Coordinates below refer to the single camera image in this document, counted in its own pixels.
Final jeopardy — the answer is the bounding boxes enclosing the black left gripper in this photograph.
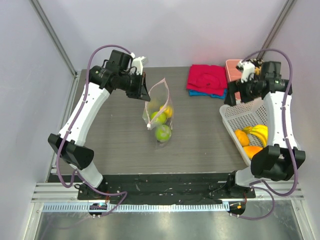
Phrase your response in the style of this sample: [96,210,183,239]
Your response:
[119,71,151,102]

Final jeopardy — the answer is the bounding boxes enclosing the clear pink zip top bag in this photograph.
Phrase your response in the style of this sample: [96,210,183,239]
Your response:
[142,78,174,149]

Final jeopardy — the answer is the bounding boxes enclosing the green apple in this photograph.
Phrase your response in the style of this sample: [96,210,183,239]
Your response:
[151,111,167,125]

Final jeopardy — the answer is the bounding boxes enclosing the dark green lime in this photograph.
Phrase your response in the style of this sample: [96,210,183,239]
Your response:
[155,124,172,143]

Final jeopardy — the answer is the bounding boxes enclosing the yellow banana bunch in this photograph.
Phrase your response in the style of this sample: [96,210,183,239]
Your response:
[242,124,268,147]

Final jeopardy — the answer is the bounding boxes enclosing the yellow green pear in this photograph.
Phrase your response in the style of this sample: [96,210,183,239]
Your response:
[159,105,174,119]

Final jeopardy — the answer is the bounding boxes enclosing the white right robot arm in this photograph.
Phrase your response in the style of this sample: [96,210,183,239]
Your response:
[224,74,306,198]

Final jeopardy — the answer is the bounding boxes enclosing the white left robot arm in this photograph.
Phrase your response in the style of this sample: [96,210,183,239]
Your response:
[48,64,150,200]

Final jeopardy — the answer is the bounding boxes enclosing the black patterned roll top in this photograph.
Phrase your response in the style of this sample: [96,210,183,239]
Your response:
[248,58,264,68]

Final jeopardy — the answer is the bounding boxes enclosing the pink divided plastic tray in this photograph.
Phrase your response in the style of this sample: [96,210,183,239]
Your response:
[225,58,266,101]

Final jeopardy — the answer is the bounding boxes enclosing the white plastic mesh basket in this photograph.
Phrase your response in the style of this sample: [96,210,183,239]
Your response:
[219,98,268,167]

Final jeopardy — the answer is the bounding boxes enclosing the red folded cloth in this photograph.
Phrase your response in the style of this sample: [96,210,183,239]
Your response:
[186,64,227,96]

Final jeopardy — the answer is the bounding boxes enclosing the blue folded cloth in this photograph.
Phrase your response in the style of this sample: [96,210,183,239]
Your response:
[188,89,227,100]

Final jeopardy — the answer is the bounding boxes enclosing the orange mango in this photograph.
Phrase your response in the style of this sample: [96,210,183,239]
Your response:
[243,145,263,160]

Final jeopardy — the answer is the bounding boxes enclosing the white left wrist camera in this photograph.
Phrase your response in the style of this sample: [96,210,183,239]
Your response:
[129,52,149,75]

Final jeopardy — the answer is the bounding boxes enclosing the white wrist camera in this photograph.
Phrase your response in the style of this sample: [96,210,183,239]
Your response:
[236,60,256,83]
[129,52,149,75]

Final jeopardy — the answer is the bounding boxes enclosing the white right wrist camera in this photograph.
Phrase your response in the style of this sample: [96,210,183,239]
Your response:
[236,60,256,83]

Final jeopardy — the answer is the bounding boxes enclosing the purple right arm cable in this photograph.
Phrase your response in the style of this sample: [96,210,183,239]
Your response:
[238,48,300,220]

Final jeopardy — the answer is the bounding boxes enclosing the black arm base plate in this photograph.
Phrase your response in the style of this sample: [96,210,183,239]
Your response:
[73,173,256,206]

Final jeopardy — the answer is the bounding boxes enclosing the right aluminium frame post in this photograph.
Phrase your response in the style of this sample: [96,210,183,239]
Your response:
[261,0,297,49]

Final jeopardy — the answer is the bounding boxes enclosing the aluminium frame post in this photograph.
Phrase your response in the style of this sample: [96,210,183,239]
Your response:
[29,0,77,78]
[261,0,297,49]

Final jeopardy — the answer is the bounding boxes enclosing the left aluminium frame post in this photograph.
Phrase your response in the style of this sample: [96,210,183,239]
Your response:
[29,0,77,78]

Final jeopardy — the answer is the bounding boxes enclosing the white slotted cable duct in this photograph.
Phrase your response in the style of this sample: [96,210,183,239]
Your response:
[42,202,230,213]

